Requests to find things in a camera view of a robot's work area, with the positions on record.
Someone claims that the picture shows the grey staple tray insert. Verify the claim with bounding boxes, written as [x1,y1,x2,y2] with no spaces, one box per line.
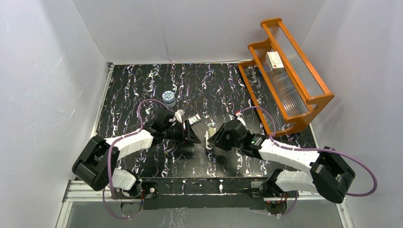
[187,114,201,125]

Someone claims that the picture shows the cream white stapler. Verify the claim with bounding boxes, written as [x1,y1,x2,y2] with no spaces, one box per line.
[205,127,216,151]

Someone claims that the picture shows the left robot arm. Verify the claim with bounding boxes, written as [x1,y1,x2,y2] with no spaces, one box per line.
[72,110,201,198]

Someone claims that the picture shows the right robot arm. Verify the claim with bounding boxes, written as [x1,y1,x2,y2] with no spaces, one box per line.
[205,119,355,203]

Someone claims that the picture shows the blue white round tin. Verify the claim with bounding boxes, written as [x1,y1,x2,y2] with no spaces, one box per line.
[162,91,176,108]

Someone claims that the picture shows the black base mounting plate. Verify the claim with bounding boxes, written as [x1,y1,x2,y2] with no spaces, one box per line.
[115,178,296,213]

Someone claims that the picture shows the orange wooden shelf rack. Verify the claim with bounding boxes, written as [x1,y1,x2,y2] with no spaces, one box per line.
[238,18,334,136]

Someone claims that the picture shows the white red box on shelf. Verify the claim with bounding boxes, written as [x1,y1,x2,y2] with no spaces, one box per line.
[266,51,284,72]

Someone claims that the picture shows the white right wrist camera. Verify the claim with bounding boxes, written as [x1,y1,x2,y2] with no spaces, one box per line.
[235,111,247,128]

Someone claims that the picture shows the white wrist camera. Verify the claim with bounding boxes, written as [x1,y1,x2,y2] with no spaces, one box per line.
[174,109,185,124]
[235,111,247,128]

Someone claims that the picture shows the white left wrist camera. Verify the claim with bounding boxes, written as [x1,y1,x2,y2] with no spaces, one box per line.
[174,109,185,124]

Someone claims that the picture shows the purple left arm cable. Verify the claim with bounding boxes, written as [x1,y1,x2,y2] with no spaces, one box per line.
[102,98,172,220]

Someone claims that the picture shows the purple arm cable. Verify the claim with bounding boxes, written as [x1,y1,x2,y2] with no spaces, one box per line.
[102,98,172,220]
[236,106,378,217]

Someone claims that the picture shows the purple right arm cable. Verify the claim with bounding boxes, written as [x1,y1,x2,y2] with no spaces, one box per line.
[236,106,378,217]

